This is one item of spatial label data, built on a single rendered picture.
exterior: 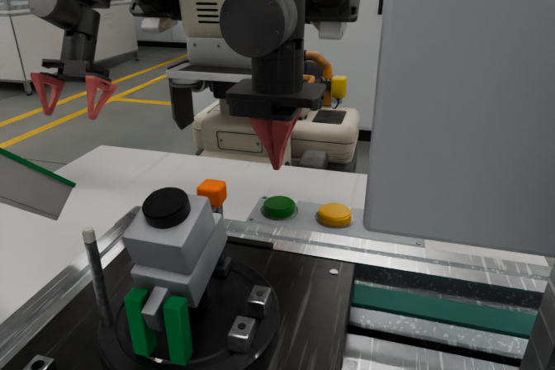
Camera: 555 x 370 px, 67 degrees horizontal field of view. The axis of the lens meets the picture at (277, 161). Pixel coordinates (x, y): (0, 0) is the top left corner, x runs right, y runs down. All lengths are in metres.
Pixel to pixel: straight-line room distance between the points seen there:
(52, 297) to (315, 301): 0.24
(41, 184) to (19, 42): 4.97
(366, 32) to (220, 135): 2.30
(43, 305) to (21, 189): 0.12
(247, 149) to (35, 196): 0.68
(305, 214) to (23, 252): 0.43
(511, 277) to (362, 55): 2.89
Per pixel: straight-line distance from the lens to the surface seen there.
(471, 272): 0.48
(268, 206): 0.52
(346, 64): 3.31
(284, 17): 0.36
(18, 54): 5.44
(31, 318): 0.45
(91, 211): 0.80
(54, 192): 0.51
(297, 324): 0.37
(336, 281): 0.41
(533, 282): 0.49
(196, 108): 3.76
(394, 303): 0.44
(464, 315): 0.45
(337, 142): 1.29
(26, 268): 0.70
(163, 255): 0.28
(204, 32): 1.05
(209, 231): 0.30
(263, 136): 0.47
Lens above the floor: 1.23
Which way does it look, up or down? 24 degrees down
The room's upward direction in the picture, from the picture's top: straight up
